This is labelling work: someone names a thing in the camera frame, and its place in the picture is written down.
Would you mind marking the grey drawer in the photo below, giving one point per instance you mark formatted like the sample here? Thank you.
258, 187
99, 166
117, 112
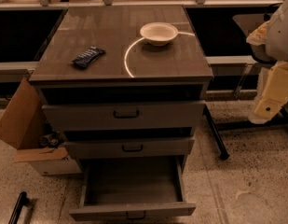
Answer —
81, 150
133, 189
113, 116

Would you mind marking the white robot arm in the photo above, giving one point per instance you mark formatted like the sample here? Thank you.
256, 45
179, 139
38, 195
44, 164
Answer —
273, 34

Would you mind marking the grey drawer cabinet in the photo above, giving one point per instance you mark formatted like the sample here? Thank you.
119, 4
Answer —
130, 71

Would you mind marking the white paper bowl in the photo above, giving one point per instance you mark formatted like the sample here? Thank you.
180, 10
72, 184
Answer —
159, 33

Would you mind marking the dark blue snack packet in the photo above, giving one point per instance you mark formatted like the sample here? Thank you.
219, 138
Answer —
86, 58

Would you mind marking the cans inside cardboard box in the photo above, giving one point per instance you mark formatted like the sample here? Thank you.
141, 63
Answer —
49, 140

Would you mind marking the open cardboard box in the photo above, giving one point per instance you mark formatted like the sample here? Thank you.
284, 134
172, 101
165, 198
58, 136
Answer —
23, 124

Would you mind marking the black side table stand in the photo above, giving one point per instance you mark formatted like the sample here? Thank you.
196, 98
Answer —
247, 23

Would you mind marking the black bar on floor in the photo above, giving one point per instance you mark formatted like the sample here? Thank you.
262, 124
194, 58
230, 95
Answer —
22, 201

